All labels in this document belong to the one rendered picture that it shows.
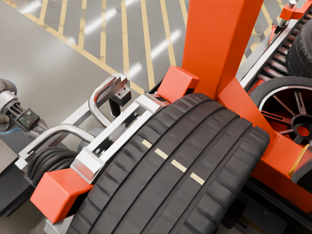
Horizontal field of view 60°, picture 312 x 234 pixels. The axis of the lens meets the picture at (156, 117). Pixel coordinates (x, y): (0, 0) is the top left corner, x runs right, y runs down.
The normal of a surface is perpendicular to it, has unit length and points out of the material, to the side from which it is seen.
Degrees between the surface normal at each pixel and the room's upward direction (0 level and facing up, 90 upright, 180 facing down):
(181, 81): 45
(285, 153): 0
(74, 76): 0
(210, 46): 90
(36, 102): 0
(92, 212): 32
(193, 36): 90
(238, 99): 36
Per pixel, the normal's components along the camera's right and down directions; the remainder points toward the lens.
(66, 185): 0.51, -0.84
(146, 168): -0.10, -0.43
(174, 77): -0.44, 0.08
